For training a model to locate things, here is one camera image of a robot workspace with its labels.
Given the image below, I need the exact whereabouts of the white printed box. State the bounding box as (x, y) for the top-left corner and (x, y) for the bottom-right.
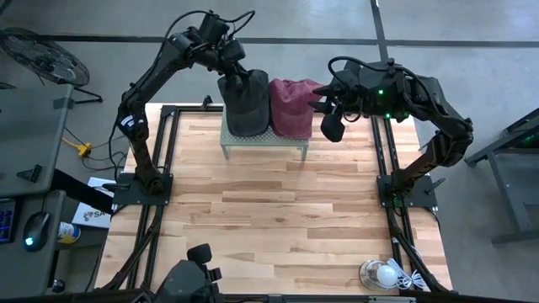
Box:
(71, 176), (118, 231)

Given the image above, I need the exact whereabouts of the white light bulb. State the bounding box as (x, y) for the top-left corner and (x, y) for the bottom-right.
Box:
(376, 265), (399, 290)

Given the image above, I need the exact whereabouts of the white and yellow can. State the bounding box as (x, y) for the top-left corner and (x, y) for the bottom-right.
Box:
(56, 221), (82, 245)

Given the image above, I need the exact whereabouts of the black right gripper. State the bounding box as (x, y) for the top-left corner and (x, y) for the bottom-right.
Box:
(308, 68), (368, 124)

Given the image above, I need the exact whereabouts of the green perforated metal shelf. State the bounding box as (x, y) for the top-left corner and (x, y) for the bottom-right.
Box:
(220, 104), (311, 162)

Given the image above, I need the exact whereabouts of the black device with green light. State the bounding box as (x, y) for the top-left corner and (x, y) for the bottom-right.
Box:
(515, 130), (539, 149)

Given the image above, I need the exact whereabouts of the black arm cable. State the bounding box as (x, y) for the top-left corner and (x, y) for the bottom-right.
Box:
(163, 8), (257, 43)
(327, 56), (381, 77)

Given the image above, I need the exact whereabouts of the black diagonal bar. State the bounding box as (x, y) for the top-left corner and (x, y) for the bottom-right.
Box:
(50, 167), (115, 215)

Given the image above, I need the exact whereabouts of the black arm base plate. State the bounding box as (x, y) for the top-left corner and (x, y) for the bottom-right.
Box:
(376, 174), (439, 210)
(112, 173), (173, 207)

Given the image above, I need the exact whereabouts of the yellow power connector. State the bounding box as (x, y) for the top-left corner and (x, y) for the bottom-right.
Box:
(62, 137), (93, 158)

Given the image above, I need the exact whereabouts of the silver metal bracket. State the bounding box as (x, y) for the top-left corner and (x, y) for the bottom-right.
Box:
(368, 295), (417, 303)

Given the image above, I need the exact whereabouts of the grey desk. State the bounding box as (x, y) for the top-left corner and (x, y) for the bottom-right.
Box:
(0, 189), (67, 298)
(0, 82), (76, 199)

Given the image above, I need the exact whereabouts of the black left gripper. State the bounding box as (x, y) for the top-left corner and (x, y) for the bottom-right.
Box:
(216, 38), (250, 92)

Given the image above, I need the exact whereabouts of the black floor fan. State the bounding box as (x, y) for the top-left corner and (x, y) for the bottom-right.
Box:
(0, 27), (104, 105)

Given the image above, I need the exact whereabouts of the white lamp cable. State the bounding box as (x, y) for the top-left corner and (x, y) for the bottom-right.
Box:
(386, 258), (427, 292)

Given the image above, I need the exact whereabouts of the maroon baseball cap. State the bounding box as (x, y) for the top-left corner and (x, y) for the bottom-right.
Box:
(268, 77), (326, 141)

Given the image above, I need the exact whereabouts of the black wedge block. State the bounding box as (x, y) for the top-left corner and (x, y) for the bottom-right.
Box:
(16, 164), (44, 183)

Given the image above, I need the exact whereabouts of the dark grey side table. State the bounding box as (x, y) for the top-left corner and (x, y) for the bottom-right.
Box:
(464, 107), (539, 245)

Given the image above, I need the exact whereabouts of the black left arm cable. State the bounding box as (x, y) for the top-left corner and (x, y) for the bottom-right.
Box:
(163, 8), (257, 43)

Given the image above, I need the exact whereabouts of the dark grey baseball cap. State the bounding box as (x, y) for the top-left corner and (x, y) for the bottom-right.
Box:
(216, 68), (271, 138)

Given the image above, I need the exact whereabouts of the black aluminium table frame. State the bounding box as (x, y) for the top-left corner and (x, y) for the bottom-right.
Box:
(94, 104), (454, 294)

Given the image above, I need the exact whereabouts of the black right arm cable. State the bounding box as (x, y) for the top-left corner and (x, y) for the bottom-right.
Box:
(327, 56), (381, 77)

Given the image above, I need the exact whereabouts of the black computer mouse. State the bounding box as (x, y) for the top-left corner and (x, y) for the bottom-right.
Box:
(22, 210), (51, 253)

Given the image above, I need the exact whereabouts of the black backlit keyboard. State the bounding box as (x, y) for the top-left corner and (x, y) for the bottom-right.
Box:
(0, 198), (18, 245)

